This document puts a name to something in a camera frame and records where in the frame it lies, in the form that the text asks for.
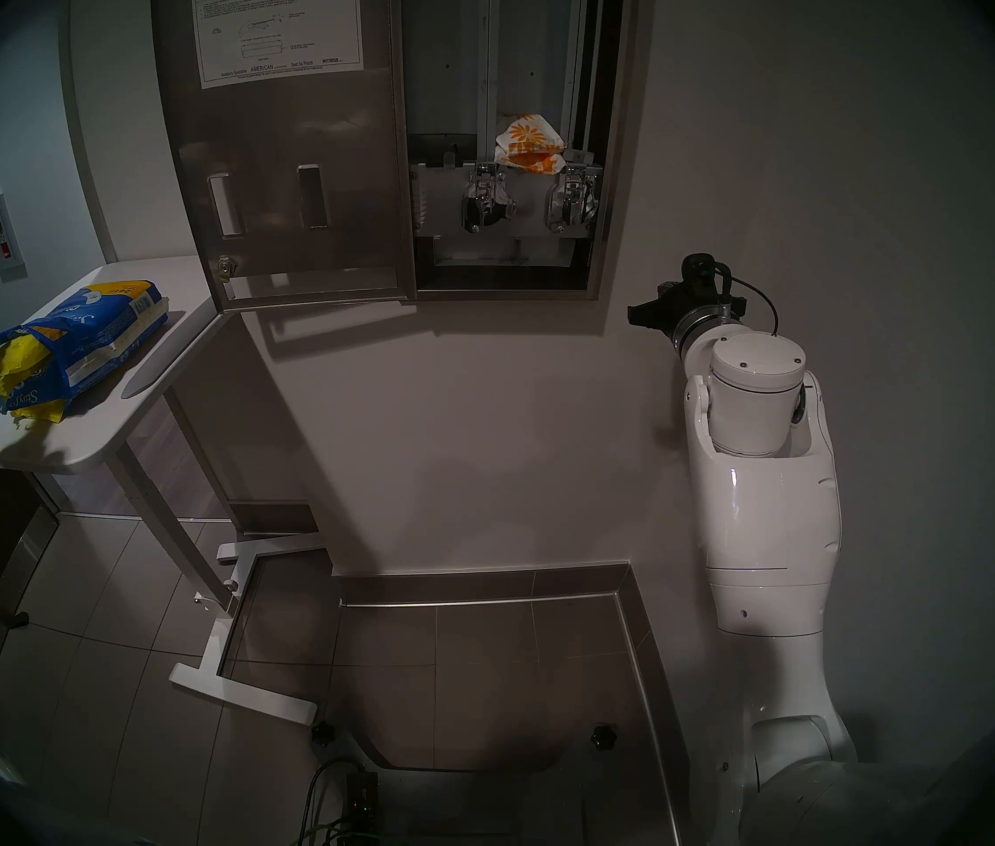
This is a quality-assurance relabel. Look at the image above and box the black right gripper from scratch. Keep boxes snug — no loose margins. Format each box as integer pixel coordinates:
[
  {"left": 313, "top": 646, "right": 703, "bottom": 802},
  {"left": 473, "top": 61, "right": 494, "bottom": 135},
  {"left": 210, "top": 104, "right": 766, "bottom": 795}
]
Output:
[{"left": 626, "top": 280, "right": 747, "bottom": 343}]

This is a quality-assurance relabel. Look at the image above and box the stainless steel dispenser door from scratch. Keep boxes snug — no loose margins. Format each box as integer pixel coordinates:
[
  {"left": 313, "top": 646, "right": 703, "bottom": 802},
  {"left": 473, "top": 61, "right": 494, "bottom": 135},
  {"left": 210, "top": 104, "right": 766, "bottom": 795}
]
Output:
[{"left": 149, "top": 0, "right": 418, "bottom": 315}]

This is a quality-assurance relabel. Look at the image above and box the grey robot base platform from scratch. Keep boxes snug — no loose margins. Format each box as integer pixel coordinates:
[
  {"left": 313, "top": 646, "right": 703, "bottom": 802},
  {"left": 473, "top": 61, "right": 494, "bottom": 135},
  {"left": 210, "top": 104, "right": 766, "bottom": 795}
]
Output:
[{"left": 312, "top": 719, "right": 679, "bottom": 846}]

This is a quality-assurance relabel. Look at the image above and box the white overbed table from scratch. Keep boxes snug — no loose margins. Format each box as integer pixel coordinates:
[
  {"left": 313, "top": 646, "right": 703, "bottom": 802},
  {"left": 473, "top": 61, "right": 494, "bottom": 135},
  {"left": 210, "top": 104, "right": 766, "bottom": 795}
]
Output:
[{"left": 0, "top": 254, "right": 326, "bottom": 727}]

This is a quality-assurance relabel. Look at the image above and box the blue pad package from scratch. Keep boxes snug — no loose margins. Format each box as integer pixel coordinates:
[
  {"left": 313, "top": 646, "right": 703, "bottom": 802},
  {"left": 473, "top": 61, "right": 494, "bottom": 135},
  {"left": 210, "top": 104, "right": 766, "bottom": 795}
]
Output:
[{"left": 0, "top": 279, "right": 170, "bottom": 424}]

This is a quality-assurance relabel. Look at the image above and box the chrome dispensing lever mechanism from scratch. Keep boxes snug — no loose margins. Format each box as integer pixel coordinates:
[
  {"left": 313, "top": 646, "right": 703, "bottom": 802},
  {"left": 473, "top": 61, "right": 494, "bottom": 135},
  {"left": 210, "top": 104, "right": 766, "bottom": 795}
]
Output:
[
  {"left": 460, "top": 164, "right": 518, "bottom": 234},
  {"left": 545, "top": 166, "right": 601, "bottom": 236}
]

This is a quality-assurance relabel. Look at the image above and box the orange flower print pad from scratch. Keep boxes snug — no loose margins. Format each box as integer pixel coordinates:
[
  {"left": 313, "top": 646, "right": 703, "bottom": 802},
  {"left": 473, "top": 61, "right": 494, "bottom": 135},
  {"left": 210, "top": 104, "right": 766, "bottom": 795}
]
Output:
[{"left": 494, "top": 113, "right": 568, "bottom": 176}]

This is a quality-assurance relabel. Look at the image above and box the white instruction sheet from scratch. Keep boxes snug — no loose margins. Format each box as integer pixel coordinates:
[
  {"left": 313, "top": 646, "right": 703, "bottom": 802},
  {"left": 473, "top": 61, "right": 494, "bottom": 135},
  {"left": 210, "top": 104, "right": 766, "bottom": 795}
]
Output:
[{"left": 191, "top": 0, "right": 364, "bottom": 91}]

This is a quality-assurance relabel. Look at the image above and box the black power box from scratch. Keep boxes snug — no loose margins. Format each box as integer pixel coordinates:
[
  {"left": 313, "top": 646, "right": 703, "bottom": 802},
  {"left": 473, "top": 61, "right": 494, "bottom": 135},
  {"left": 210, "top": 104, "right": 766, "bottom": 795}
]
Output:
[{"left": 345, "top": 769, "right": 380, "bottom": 820}]

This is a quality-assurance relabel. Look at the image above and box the thin black right camera cable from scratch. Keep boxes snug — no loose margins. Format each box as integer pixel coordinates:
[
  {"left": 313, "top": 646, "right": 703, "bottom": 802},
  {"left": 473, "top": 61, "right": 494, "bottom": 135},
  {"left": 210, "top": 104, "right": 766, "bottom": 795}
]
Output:
[{"left": 718, "top": 267, "right": 778, "bottom": 338}]

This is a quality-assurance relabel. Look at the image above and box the wall fire extinguisher cabinet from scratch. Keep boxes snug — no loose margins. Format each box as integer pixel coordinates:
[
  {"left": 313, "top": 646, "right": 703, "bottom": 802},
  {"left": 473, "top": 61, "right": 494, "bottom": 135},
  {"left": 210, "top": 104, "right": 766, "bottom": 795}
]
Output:
[{"left": 0, "top": 192, "right": 29, "bottom": 282}]

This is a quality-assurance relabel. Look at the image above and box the black base cable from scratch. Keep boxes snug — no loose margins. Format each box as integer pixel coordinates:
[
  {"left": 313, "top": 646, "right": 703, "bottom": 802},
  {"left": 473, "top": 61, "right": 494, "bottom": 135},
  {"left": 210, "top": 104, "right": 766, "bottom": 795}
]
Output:
[{"left": 299, "top": 758, "right": 368, "bottom": 846}]

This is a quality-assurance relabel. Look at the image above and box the green cable bundle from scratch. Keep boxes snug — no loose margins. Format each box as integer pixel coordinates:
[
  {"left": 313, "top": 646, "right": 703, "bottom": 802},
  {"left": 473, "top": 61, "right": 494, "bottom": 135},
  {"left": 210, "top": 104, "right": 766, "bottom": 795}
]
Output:
[{"left": 293, "top": 813, "right": 414, "bottom": 846}]

